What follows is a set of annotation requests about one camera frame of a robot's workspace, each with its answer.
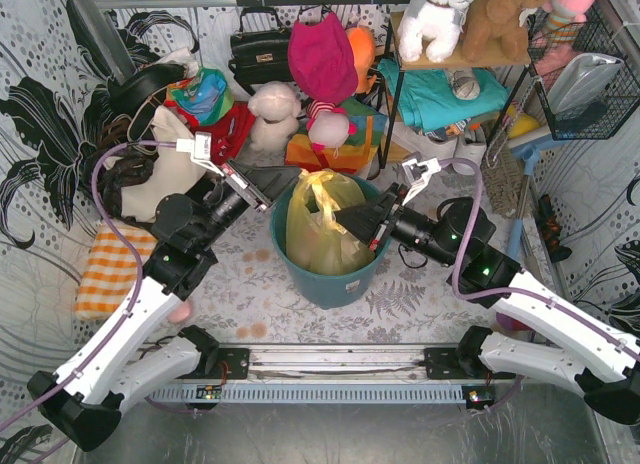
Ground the white sneaker right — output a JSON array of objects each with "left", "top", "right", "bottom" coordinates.
[{"left": 453, "top": 125, "right": 487, "bottom": 165}]

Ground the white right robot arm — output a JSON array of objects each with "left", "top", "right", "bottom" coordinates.
[{"left": 334, "top": 184, "right": 639, "bottom": 425}]

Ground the pink doll striped hat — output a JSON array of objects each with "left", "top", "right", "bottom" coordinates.
[{"left": 307, "top": 100, "right": 357, "bottom": 152}]

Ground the white sneaker left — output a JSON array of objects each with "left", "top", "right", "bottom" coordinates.
[{"left": 392, "top": 122, "right": 457, "bottom": 160}]

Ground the cream canvas tote bag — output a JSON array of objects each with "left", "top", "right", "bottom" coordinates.
[{"left": 102, "top": 106, "right": 212, "bottom": 223}]

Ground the yellow trash bag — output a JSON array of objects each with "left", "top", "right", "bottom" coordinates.
[{"left": 285, "top": 170, "right": 375, "bottom": 276}]

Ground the rainbow striped bag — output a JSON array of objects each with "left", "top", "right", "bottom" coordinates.
[{"left": 285, "top": 97, "right": 388, "bottom": 174}]

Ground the teal folded cloth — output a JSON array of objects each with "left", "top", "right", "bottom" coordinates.
[{"left": 397, "top": 69, "right": 509, "bottom": 131}]

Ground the black round hat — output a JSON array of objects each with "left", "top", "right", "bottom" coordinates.
[{"left": 107, "top": 63, "right": 186, "bottom": 116}]

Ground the pink plush toy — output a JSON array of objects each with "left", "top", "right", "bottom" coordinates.
[{"left": 541, "top": 0, "right": 595, "bottom": 43}]

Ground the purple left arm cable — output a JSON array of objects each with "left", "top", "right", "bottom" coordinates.
[{"left": 0, "top": 139, "right": 181, "bottom": 464}]

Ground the orange checkered towel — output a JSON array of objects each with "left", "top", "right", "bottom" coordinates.
[{"left": 74, "top": 223, "right": 136, "bottom": 320}]

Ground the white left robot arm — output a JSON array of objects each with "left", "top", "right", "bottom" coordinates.
[{"left": 27, "top": 161, "right": 301, "bottom": 452}]

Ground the beige chenille mop head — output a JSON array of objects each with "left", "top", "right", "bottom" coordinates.
[{"left": 481, "top": 145, "right": 523, "bottom": 218}]

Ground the striped colourful sock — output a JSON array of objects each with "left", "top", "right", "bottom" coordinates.
[{"left": 496, "top": 313, "right": 530, "bottom": 332}]

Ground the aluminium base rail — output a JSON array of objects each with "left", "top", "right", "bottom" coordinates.
[{"left": 74, "top": 341, "right": 614, "bottom": 410}]

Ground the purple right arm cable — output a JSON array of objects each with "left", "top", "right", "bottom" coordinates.
[{"left": 437, "top": 158, "right": 640, "bottom": 415}]

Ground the white plush dog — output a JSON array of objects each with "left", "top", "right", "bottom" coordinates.
[{"left": 398, "top": 0, "right": 474, "bottom": 63}]

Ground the white fluffy plush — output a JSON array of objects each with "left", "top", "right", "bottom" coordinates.
[{"left": 248, "top": 81, "right": 301, "bottom": 152}]

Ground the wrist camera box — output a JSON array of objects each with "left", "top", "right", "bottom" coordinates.
[
  {"left": 402, "top": 153, "right": 442, "bottom": 205},
  {"left": 175, "top": 132, "right": 225, "bottom": 176}
]

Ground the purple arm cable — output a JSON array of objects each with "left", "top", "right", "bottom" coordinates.
[
  {"left": 0, "top": 139, "right": 181, "bottom": 464},
  {"left": 437, "top": 158, "right": 640, "bottom": 415}
]

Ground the black handbag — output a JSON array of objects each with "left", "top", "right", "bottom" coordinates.
[{"left": 228, "top": 6, "right": 294, "bottom": 96}]

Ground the pink cylinder case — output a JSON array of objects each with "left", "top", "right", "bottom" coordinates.
[{"left": 167, "top": 301, "right": 193, "bottom": 324}]

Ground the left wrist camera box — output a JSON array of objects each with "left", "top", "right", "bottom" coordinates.
[{"left": 175, "top": 132, "right": 225, "bottom": 176}]

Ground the teal trash bin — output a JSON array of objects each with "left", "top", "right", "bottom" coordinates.
[{"left": 270, "top": 175, "right": 388, "bottom": 309}]

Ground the silver pouch in basket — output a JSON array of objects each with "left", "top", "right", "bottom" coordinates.
[{"left": 547, "top": 53, "right": 625, "bottom": 114}]

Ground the magenta cloth bag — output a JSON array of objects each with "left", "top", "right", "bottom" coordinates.
[{"left": 287, "top": 11, "right": 358, "bottom": 104}]

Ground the orange plush toy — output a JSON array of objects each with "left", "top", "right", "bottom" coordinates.
[{"left": 346, "top": 26, "right": 376, "bottom": 94}]

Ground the black wire basket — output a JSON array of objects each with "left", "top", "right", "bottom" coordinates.
[{"left": 528, "top": 8, "right": 639, "bottom": 141}]

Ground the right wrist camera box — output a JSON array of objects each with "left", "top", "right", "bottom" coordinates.
[{"left": 402, "top": 153, "right": 442, "bottom": 205}]

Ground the wooden shelf rack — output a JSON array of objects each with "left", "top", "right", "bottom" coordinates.
[{"left": 374, "top": 12, "right": 531, "bottom": 170}]

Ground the brown teddy bear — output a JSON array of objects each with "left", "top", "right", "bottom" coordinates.
[{"left": 461, "top": 0, "right": 548, "bottom": 62}]

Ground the colorful printed cloth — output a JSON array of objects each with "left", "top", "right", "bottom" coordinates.
[{"left": 164, "top": 68, "right": 234, "bottom": 127}]

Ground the white sneaker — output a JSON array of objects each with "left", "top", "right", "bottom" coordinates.
[
  {"left": 392, "top": 122, "right": 457, "bottom": 160},
  {"left": 453, "top": 125, "right": 487, "bottom": 165}
]

